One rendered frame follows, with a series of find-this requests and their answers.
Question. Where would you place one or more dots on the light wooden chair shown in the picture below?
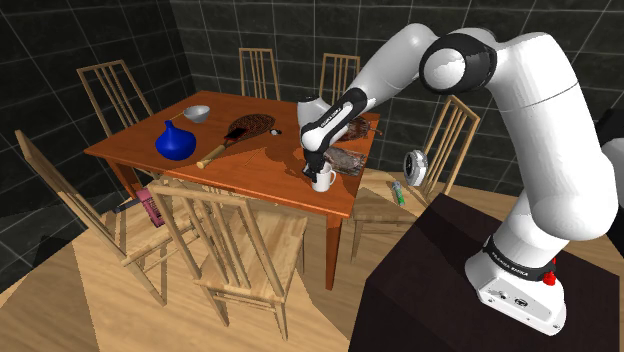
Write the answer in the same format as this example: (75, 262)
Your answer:
(63, 190)
(380, 207)
(258, 73)
(263, 248)
(113, 92)
(339, 73)

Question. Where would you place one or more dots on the pink book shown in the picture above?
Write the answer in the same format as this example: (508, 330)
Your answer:
(151, 208)

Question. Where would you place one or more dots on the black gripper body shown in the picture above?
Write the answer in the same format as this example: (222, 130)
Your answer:
(314, 163)

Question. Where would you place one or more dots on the orange-brown wooden table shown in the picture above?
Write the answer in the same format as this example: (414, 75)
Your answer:
(273, 180)

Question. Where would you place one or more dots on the small black and white object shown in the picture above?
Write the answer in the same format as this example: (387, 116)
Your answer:
(276, 131)

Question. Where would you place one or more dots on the dark robot stand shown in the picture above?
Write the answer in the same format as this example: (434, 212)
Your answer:
(419, 292)

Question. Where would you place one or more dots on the brown flat slab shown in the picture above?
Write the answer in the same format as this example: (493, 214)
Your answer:
(348, 161)

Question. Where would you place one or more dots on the brown racket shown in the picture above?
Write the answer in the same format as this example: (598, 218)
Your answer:
(253, 124)

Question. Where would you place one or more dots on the brown woven basket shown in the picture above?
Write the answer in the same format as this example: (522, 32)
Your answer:
(358, 128)

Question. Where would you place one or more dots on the blue vase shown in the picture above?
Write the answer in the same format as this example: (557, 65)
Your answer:
(175, 145)

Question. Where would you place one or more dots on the silver alarm clock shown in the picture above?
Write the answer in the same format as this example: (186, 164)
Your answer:
(415, 168)

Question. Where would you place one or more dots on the thin wooden stick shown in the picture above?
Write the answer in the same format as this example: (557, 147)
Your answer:
(253, 156)

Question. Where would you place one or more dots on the grey bowl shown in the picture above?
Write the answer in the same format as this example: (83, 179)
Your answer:
(197, 114)

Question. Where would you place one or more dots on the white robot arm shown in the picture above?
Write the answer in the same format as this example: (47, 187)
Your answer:
(546, 146)

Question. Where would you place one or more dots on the white mug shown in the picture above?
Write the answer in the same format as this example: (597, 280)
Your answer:
(322, 183)

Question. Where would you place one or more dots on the green and grey tube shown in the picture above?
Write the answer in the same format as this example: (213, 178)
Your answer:
(398, 193)

